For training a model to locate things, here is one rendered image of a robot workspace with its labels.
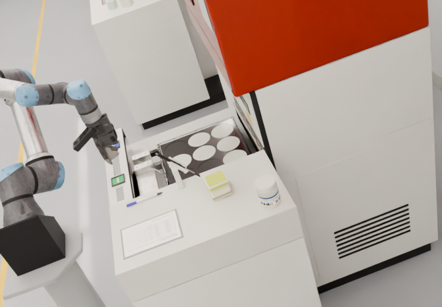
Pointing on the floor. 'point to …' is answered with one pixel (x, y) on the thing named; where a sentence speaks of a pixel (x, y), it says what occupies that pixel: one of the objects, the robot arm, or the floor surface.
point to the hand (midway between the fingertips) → (108, 162)
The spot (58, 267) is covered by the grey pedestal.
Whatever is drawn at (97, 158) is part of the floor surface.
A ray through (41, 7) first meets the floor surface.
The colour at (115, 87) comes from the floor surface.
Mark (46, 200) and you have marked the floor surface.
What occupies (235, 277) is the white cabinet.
